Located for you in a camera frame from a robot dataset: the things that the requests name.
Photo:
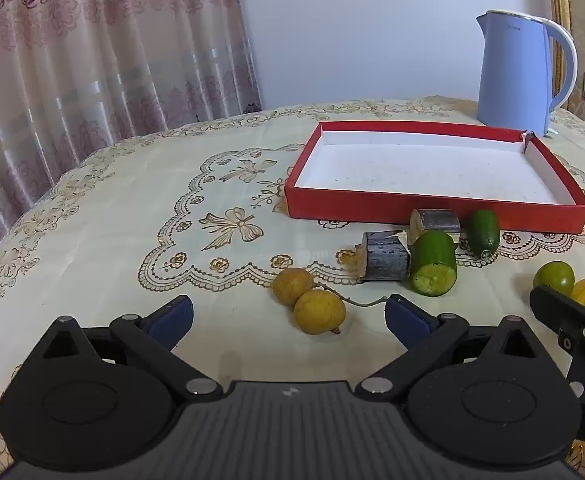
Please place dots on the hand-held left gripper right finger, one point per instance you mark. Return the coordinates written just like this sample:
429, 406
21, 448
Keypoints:
407, 321

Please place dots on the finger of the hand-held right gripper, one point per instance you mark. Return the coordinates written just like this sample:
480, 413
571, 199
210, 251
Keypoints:
572, 317

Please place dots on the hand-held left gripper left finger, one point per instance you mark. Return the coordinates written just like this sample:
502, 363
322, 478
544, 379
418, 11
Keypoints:
172, 320

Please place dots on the large green tomato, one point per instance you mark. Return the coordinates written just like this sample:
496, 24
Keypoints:
553, 277

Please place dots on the cut green cucumber piece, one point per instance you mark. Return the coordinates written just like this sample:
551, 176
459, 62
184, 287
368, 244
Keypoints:
435, 265

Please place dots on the dark sugarcane piece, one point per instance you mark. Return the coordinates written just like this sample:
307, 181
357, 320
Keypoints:
385, 262
437, 221

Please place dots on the red cardboard box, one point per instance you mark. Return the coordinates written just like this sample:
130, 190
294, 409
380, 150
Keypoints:
422, 170

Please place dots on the blue electric kettle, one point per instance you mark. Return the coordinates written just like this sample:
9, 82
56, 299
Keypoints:
512, 70

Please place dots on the pink patterned curtain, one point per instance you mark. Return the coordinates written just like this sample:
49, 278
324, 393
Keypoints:
97, 60

